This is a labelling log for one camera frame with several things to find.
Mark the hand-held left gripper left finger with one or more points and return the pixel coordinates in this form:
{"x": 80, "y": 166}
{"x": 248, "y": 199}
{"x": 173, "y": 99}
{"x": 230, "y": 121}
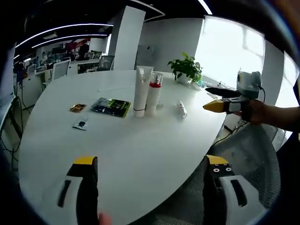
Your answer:
{"x": 89, "y": 192}

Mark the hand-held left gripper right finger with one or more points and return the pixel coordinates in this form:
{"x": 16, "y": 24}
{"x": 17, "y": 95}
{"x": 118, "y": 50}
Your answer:
{"x": 211, "y": 199}

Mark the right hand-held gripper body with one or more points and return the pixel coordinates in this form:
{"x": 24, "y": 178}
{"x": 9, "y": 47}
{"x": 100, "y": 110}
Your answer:
{"x": 248, "y": 82}

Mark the white skincare bottle red collar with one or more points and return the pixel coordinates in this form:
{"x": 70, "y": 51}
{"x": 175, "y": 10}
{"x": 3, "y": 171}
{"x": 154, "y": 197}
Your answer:
{"x": 153, "y": 98}

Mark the white skincare tube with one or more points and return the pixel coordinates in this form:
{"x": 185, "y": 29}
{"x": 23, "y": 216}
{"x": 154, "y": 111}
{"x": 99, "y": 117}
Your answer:
{"x": 141, "y": 93}

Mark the person's right hand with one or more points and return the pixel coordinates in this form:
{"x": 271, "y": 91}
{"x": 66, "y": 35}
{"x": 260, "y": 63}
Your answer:
{"x": 256, "y": 112}

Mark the teal packet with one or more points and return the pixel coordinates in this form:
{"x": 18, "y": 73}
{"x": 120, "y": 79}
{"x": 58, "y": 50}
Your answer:
{"x": 201, "y": 83}

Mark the potted green plant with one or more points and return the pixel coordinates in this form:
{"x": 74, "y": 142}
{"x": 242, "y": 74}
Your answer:
{"x": 185, "y": 68}

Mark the grey mesh office chair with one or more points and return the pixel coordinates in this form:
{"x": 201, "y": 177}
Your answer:
{"x": 253, "y": 150}

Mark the brown gold packet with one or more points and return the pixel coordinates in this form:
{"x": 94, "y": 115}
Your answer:
{"x": 78, "y": 107}

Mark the green black packet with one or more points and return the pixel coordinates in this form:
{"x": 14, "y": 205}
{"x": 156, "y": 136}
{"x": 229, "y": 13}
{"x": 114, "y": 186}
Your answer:
{"x": 110, "y": 107}

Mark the long ceiling light strip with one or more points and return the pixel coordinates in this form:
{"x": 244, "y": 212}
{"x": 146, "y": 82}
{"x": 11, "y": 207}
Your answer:
{"x": 206, "y": 5}

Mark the white low cabinet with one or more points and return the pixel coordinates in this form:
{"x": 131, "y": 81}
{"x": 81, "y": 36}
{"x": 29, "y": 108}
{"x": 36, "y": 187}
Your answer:
{"x": 32, "y": 89}

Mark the dark grey office chair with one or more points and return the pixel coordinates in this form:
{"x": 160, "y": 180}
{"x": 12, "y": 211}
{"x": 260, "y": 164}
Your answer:
{"x": 105, "y": 62}

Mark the white mesh office chair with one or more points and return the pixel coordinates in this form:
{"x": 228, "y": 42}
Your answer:
{"x": 61, "y": 69}

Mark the curved ceiling light strip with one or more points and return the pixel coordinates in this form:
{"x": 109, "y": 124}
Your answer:
{"x": 93, "y": 35}
{"x": 89, "y": 23}

